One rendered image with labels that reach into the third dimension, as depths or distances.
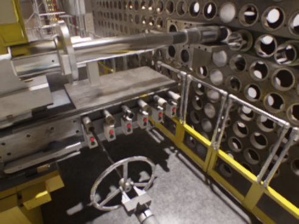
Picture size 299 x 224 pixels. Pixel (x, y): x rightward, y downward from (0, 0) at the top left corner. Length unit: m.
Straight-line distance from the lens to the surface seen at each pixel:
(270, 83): 2.38
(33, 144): 1.67
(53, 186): 1.66
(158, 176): 2.17
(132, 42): 1.31
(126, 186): 1.02
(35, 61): 1.14
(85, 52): 1.20
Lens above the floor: 1.72
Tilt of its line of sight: 33 degrees down
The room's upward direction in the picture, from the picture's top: straight up
